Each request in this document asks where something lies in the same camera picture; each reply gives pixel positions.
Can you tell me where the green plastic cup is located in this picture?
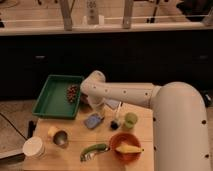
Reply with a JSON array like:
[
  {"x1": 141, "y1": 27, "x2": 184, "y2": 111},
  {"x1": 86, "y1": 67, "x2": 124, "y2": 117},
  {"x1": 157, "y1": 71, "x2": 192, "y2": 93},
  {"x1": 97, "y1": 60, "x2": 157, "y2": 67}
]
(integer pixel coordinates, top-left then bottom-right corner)
[{"x1": 123, "y1": 112, "x2": 138, "y2": 130}]

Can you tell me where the orange bowl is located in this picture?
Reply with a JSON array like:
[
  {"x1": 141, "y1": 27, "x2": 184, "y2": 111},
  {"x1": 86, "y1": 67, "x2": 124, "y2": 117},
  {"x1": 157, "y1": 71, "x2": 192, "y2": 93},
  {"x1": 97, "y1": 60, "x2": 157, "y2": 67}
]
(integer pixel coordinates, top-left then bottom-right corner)
[{"x1": 109, "y1": 132, "x2": 144, "y2": 165}]

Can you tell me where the bunch of dark grapes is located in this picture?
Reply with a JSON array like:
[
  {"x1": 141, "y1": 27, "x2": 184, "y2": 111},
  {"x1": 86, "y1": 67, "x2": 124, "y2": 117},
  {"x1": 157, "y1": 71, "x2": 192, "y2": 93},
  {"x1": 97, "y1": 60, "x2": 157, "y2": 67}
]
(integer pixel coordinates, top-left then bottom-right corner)
[{"x1": 67, "y1": 85, "x2": 78, "y2": 103}]

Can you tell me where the green handled spatula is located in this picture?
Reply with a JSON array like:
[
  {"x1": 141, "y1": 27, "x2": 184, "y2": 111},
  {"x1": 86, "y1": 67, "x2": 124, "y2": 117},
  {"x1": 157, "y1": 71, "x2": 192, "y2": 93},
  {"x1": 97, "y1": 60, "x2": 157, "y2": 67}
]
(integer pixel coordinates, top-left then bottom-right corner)
[{"x1": 80, "y1": 143, "x2": 110, "y2": 162}]

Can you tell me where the yellow corn cob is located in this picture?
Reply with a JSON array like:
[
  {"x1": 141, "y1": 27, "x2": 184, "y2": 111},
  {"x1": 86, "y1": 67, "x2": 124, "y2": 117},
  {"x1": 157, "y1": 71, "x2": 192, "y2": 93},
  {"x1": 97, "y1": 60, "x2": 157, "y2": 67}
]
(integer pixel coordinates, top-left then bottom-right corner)
[{"x1": 115, "y1": 143, "x2": 143, "y2": 154}]

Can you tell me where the black cable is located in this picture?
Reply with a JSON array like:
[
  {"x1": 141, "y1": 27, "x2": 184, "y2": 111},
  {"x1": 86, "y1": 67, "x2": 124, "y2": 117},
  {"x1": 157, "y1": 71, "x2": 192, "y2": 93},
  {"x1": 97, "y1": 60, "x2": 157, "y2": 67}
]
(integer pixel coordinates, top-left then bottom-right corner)
[{"x1": 0, "y1": 112, "x2": 28, "y2": 141}]

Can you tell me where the metal cup with yellow handle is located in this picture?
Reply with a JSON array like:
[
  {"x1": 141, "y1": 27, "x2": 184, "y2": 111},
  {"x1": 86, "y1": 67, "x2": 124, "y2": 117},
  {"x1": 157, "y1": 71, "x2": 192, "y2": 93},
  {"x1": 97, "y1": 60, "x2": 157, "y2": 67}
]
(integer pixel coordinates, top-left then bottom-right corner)
[{"x1": 47, "y1": 126, "x2": 68, "y2": 147}]

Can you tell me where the green plastic tray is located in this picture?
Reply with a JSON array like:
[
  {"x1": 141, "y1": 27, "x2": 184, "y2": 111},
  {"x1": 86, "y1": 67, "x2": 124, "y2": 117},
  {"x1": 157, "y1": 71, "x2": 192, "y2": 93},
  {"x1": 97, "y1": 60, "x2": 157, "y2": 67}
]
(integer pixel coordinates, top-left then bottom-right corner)
[{"x1": 33, "y1": 75, "x2": 83, "y2": 120}]

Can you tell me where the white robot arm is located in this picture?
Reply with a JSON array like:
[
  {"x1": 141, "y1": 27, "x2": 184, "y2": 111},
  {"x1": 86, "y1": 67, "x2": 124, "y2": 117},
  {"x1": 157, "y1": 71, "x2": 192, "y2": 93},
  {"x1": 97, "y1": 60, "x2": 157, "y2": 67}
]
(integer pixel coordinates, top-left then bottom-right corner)
[{"x1": 80, "y1": 70, "x2": 212, "y2": 171}]

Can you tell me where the white round container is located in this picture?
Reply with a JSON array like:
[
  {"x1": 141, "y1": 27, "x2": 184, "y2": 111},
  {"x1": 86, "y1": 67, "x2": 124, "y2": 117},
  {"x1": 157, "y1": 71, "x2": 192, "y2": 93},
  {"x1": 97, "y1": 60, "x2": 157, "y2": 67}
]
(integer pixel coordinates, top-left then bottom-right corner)
[{"x1": 22, "y1": 136, "x2": 45, "y2": 157}]

